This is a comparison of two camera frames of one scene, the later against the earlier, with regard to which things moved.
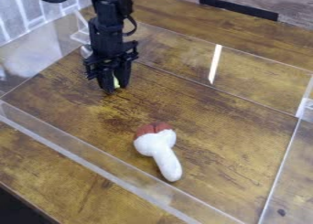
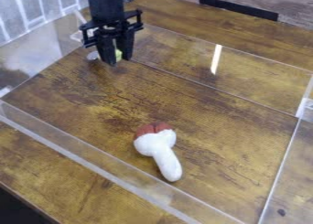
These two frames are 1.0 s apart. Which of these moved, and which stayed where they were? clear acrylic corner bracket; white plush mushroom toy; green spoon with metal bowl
Moved: green spoon with metal bowl
Stayed: white plush mushroom toy; clear acrylic corner bracket
